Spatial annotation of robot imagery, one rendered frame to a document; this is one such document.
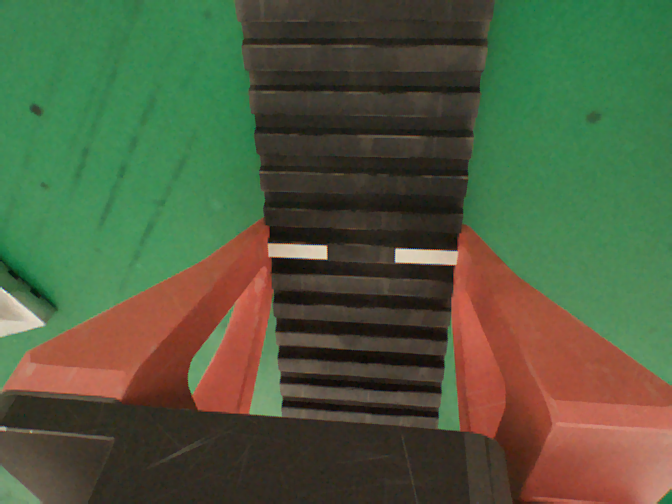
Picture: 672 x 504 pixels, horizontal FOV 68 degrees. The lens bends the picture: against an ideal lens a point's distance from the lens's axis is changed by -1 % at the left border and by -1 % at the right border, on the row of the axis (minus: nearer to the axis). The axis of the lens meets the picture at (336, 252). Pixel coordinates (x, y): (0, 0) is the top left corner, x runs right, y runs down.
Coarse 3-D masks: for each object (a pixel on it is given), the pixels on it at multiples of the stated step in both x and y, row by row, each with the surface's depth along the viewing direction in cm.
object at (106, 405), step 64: (256, 256) 12; (128, 320) 8; (192, 320) 9; (256, 320) 13; (64, 384) 7; (128, 384) 7; (0, 448) 7; (64, 448) 7; (128, 448) 6; (192, 448) 6; (256, 448) 6; (320, 448) 6; (384, 448) 6; (448, 448) 6
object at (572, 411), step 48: (480, 240) 12; (480, 288) 10; (528, 288) 10; (480, 336) 12; (528, 336) 8; (576, 336) 8; (480, 384) 12; (528, 384) 7; (576, 384) 7; (624, 384) 7; (480, 432) 11; (528, 432) 7; (576, 432) 6; (624, 432) 6; (528, 480) 7; (576, 480) 7; (624, 480) 7
